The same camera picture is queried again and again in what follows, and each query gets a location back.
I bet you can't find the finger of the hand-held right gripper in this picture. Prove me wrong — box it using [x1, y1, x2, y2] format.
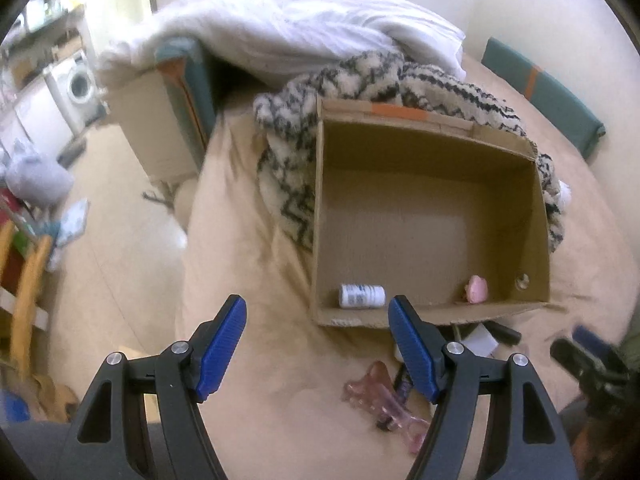
[571, 325, 621, 361]
[550, 338, 598, 383]

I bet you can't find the pink soft object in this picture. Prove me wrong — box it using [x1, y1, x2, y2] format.
[464, 275, 490, 305]

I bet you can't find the small dark bottle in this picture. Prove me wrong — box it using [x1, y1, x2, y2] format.
[392, 362, 416, 398]

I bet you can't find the grey plastic bag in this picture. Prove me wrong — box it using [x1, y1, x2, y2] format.
[2, 139, 76, 206]

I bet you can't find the wooden chair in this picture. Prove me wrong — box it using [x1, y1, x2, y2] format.
[0, 220, 81, 421]

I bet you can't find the cluttered kitchen shelf rack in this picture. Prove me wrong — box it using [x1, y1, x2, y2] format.
[9, 0, 90, 63]

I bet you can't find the green padded bed panel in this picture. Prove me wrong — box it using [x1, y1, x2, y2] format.
[481, 36, 607, 158]
[107, 39, 219, 181]

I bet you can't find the white duvet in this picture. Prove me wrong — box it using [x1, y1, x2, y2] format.
[95, 0, 468, 92]

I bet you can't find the blue white paper packet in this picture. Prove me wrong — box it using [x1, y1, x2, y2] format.
[49, 199, 92, 271]

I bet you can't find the person's right forearm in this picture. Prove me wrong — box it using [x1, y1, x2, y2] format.
[572, 417, 632, 466]

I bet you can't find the white cabinet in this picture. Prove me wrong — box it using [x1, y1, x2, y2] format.
[10, 80, 73, 158]

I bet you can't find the small white pill bottle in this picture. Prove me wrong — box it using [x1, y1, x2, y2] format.
[339, 284, 387, 309]

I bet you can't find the white washing machine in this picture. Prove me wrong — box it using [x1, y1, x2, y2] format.
[44, 52, 102, 131]

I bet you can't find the pink hair claw clip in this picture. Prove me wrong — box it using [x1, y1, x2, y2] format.
[342, 361, 432, 456]

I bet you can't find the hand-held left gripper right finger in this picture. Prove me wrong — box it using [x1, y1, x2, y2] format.
[387, 295, 581, 480]

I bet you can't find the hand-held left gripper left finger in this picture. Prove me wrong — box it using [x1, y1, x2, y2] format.
[60, 294, 248, 480]

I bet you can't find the black cream patterned fleece blanket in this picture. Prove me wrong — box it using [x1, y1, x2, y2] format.
[252, 52, 571, 256]

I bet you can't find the cardboard box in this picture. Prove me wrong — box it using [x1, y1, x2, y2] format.
[310, 95, 566, 328]

